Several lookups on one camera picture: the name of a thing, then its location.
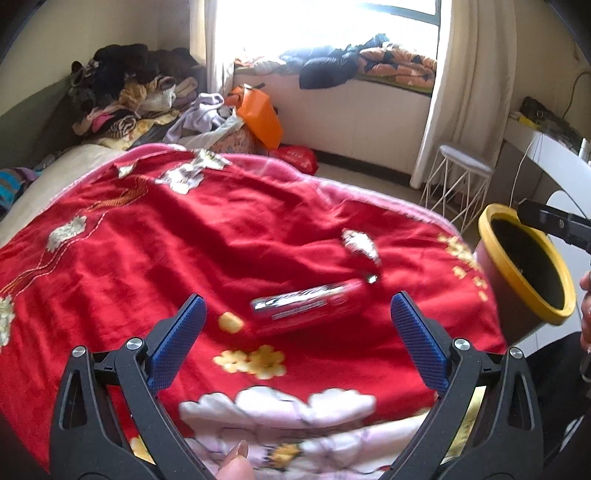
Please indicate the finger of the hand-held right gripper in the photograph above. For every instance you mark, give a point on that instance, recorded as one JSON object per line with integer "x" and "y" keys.
{"x": 561, "y": 224}

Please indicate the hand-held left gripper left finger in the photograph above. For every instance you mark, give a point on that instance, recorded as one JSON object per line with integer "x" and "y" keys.
{"x": 178, "y": 341}

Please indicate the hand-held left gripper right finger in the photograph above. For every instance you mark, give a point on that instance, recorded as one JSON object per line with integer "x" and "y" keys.
{"x": 418, "y": 341}

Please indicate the yellow-rimmed dark trash bin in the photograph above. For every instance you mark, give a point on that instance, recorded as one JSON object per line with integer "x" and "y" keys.
{"x": 521, "y": 281}

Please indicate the red snack packet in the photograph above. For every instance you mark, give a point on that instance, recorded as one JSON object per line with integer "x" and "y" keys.
{"x": 309, "y": 303}

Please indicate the person's right hand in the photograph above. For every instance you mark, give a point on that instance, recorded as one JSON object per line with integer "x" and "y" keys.
{"x": 587, "y": 321}

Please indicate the person's left hand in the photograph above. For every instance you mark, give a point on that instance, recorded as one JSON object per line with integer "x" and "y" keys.
{"x": 236, "y": 466}

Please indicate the white chair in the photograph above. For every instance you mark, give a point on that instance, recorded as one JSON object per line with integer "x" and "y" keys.
{"x": 563, "y": 170}

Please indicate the white desk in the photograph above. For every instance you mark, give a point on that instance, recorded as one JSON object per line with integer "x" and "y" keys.
{"x": 517, "y": 152}

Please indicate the black bag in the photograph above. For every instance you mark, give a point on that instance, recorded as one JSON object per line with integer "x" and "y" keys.
{"x": 549, "y": 117}

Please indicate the silver foil wrapper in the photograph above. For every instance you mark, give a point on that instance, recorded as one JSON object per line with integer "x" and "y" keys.
{"x": 362, "y": 244}

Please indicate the yellow box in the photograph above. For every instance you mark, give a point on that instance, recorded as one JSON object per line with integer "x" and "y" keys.
{"x": 521, "y": 117}

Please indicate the red floral blanket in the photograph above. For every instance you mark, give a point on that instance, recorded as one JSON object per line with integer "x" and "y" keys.
{"x": 231, "y": 240}

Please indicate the wide cream curtain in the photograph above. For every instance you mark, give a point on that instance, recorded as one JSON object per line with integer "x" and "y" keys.
{"x": 466, "y": 83}

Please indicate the beige bed mattress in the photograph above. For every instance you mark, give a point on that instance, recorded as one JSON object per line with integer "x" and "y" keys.
{"x": 60, "y": 170}

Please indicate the floral fabric basket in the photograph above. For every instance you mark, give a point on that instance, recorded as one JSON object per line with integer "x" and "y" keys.
{"x": 238, "y": 141}

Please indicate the large red plastic bag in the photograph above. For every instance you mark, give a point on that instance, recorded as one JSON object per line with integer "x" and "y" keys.
{"x": 298, "y": 159}

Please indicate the white window seat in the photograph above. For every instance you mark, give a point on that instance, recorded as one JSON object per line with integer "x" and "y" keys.
{"x": 360, "y": 120}

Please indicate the orange patterned quilt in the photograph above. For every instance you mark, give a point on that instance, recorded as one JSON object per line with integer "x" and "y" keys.
{"x": 399, "y": 64}

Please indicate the lilac cloth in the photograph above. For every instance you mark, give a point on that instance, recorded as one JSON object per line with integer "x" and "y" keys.
{"x": 198, "y": 115}

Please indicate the orange paper bag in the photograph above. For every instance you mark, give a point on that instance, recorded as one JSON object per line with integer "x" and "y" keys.
{"x": 258, "y": 115}

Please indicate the pile of mixed clothes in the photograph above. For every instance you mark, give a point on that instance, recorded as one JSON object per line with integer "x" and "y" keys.
{"x": 124, "y": 87}

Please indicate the grey headboard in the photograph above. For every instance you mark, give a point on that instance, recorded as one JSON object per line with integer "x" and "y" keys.
{"x": 27, "y": 115}

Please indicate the black puffer jacket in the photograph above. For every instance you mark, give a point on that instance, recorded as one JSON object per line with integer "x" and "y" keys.
{"x": 325, "y": 69}

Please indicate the narrow cream curtain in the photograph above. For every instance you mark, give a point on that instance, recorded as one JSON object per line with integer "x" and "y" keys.
{"x": 207, "y": 46}

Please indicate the window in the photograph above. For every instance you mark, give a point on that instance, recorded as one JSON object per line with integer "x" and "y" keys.
{"x": 323, "y": 23}

